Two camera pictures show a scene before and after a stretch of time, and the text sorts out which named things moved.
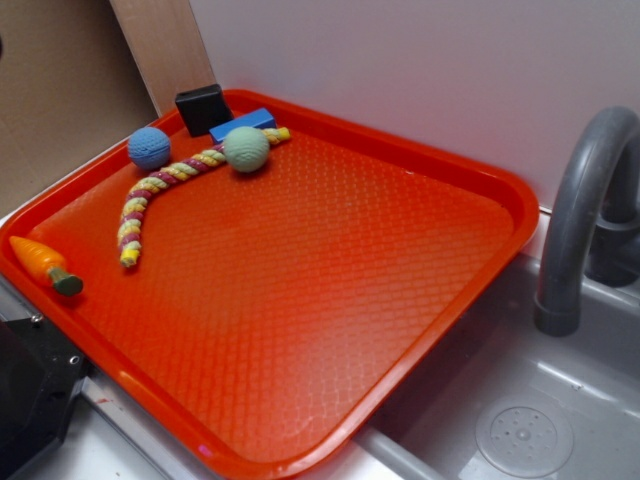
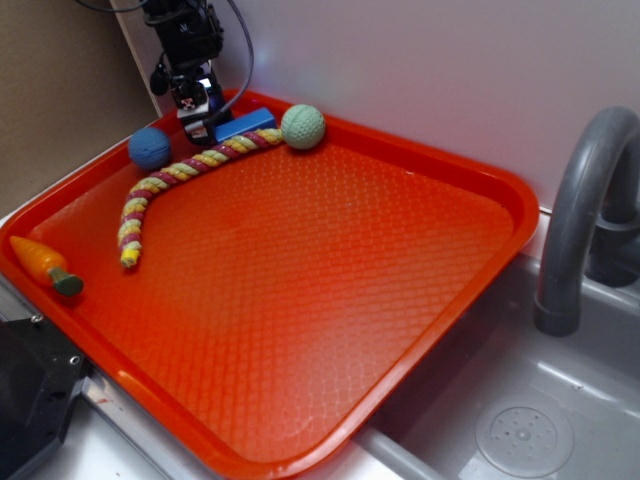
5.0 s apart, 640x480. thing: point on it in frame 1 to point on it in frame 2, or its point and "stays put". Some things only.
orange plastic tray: (249, 294) stays put
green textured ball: (246, 148) to (302, 126)
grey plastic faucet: (594, 224) stays put
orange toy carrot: (48, 266) stays put
